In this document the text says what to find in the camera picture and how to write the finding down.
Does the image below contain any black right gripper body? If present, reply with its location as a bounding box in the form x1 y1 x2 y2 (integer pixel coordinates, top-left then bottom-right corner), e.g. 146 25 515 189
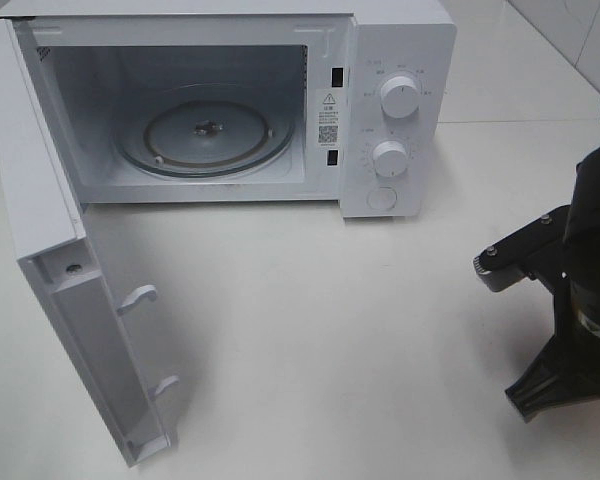
505 260 600 422

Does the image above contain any round white door button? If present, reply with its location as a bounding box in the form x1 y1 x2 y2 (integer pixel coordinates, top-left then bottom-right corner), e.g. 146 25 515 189
367 187 397 211

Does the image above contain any white microwave oven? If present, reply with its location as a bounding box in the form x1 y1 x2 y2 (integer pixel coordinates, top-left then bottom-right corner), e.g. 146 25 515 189
0 1 457 466

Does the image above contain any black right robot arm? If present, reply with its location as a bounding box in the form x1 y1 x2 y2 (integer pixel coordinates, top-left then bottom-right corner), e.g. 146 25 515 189
490 147 600 421

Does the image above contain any white lower timer knob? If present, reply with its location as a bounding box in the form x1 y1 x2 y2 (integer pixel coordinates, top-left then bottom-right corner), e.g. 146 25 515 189
372 140 409 178

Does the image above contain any white upper microwave knob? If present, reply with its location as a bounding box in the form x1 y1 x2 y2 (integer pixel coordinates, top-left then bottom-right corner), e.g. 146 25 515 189
379 72 420 119

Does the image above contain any white warning label sticker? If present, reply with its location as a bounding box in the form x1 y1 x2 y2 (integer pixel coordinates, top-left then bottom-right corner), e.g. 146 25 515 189
314 88 342 148

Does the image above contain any glass microwave turntable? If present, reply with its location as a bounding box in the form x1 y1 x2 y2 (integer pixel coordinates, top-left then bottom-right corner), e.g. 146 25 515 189
113 84 305 179

